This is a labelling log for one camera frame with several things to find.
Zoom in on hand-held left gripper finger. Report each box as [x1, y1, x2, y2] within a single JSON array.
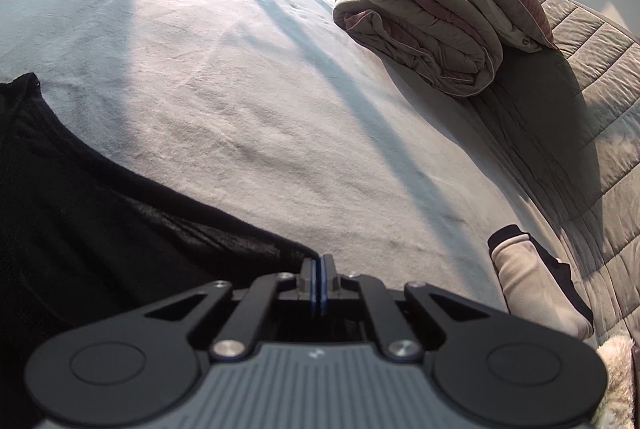
[[144, 254, 319, 361], [319, 254, 483, 361]]

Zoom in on black shirt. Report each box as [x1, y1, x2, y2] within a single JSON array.
[[0, 73, 321, 429]]

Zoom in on folded beige black garment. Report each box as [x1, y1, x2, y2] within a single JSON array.
[[487, 224, 596, 340]]

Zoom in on folded beige pink quilt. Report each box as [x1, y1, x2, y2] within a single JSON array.
[[332, 0, 505, 98]]

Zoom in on white plush toy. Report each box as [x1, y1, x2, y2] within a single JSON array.
[[595, 333, 637, 429]]

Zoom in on grey quilted headboard cover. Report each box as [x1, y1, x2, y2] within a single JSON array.
[[470, 0, 640, 352]]

